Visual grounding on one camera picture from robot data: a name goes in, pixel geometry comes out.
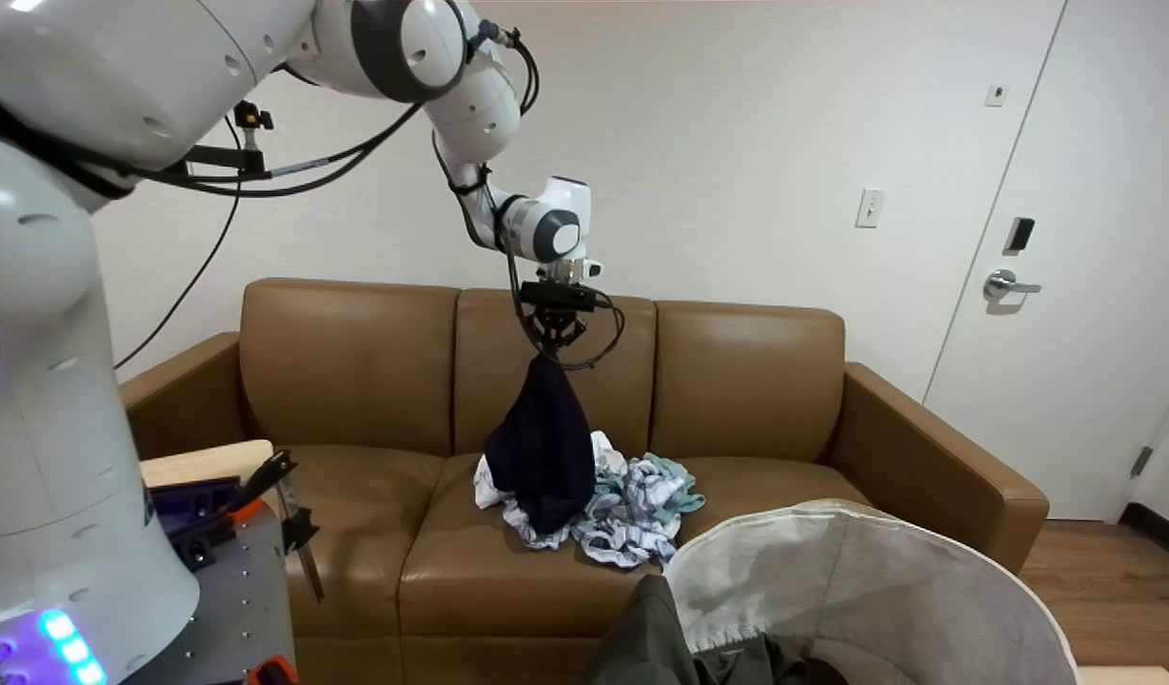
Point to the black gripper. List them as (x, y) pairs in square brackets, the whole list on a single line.
[(549, 309)]

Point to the dark navy underwear garment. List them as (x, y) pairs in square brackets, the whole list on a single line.
[(543, 449)]

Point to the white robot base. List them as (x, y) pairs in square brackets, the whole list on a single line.
[(98, 92)]

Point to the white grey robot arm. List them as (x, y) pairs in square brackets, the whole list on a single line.
[(473, 82)]

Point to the brown leather sofa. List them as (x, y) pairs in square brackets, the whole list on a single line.
[(388, 397)]

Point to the white mesh laundry bag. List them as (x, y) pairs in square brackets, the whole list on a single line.
[(874, 594)]

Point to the white blue patterned clothes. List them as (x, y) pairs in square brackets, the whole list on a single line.
[(635, 515)]

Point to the olive green garment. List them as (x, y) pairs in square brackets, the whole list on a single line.
[(647, 643)]

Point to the white door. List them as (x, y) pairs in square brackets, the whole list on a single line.
[(1072, 382)]

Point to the white light switch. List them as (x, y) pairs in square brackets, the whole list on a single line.
[(870, 207)]

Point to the silver door handle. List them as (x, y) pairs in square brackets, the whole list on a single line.
[(1002, 288)]

